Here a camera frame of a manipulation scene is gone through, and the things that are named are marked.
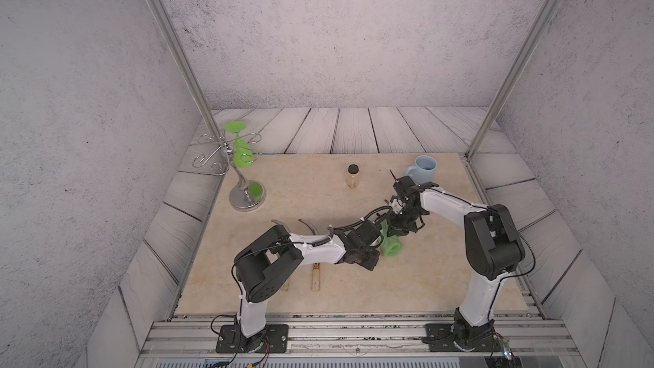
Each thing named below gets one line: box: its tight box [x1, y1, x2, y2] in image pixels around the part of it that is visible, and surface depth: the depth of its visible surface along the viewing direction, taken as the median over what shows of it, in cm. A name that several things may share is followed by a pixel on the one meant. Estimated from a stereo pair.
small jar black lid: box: [346, 163, 360, 190], surface depth 106 cm
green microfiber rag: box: [379, 219, 404, 257], surface depth 87 cm
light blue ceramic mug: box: [405, 155, 438, 185], surface depth 111 cm
